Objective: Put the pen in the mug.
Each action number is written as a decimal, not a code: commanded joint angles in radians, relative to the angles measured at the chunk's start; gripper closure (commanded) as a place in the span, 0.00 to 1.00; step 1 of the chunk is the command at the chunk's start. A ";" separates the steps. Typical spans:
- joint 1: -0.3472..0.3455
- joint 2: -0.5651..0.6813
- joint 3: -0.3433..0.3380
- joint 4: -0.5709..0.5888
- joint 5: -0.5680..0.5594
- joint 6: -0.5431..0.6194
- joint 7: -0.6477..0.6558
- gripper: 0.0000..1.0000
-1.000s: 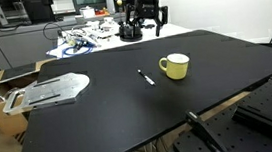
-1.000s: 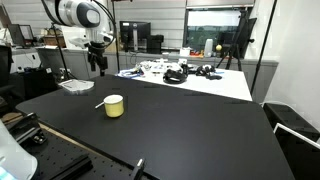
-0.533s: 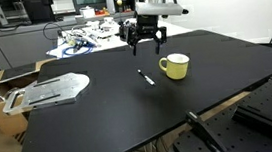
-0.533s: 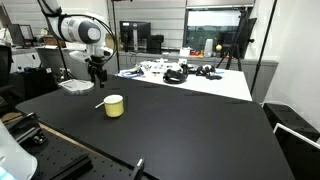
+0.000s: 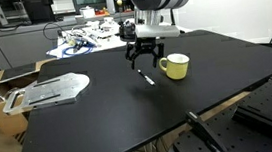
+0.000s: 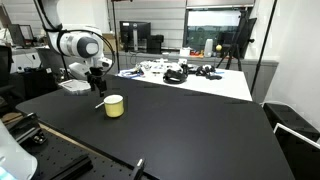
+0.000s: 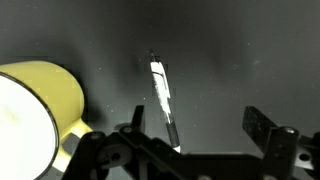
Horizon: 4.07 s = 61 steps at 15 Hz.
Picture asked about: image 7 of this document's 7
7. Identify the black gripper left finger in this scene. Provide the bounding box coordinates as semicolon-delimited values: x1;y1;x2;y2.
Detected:
62;105;180;180

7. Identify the black and white pen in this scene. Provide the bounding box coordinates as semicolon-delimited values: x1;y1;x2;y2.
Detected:
150;50;181;153

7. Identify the yellow enamel mug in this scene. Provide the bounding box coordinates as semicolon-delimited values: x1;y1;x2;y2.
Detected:
0;61;91;180

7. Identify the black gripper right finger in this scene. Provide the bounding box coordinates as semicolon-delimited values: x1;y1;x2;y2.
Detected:
242;106;320;180

